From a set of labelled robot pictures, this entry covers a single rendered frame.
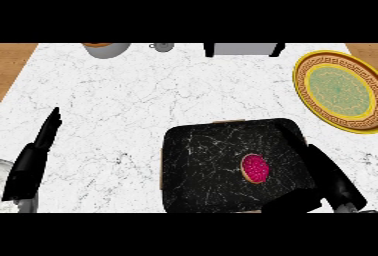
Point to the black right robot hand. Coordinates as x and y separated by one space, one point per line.
333 180

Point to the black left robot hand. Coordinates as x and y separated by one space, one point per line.
26 166

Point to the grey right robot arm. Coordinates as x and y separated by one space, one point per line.
351 208

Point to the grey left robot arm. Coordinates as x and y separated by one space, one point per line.
26 206

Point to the black marble square tray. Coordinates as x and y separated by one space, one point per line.
206 166

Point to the yellow patterned round plate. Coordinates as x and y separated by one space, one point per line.
339 90

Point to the grey pot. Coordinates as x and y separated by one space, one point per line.
105 50

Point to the grey appliance with black legs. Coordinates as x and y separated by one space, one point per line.
243 48

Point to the small grey round object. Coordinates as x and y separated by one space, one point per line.
162 47

